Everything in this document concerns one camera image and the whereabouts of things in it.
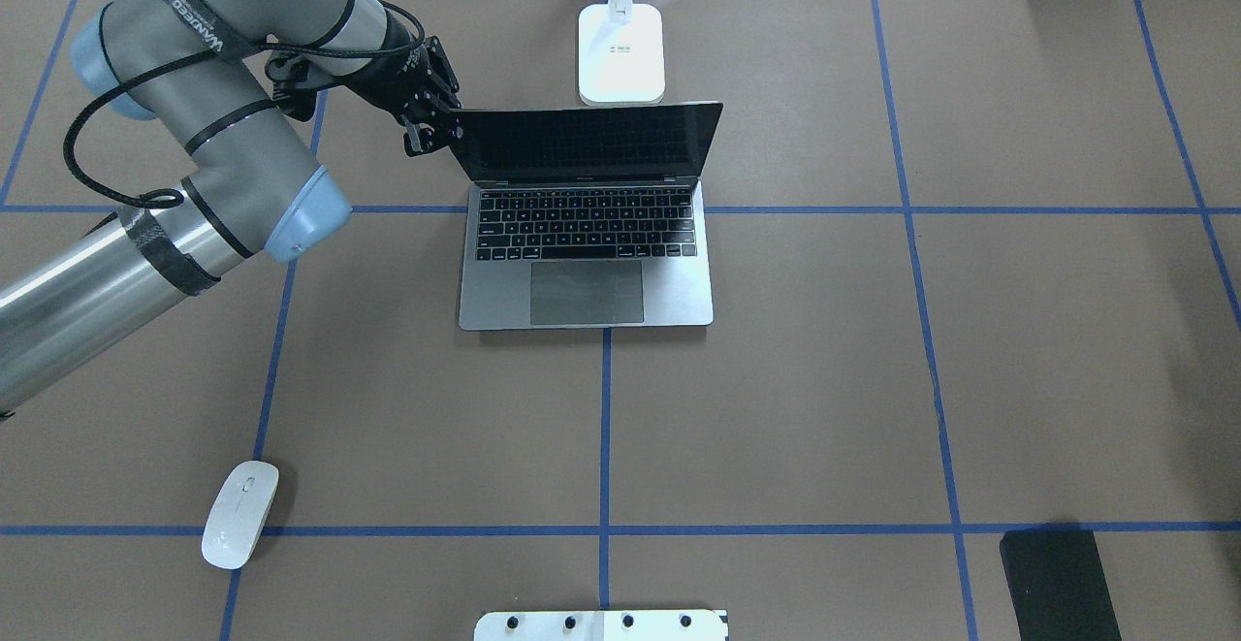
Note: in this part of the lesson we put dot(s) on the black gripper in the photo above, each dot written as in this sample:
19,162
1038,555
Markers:
380,81

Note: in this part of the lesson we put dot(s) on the grey laptop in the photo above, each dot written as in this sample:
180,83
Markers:
586,217

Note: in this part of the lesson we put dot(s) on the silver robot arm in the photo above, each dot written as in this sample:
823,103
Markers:
190,134

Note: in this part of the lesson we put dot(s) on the white desk lamp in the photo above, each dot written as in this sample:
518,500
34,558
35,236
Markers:
620,54

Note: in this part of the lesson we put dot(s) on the white computer mouse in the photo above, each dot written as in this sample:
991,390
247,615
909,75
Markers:
236,519

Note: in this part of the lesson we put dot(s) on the black mouse pad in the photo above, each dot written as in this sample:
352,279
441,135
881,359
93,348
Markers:
1057,585

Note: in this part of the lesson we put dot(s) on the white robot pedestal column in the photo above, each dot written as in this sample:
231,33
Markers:
632,624

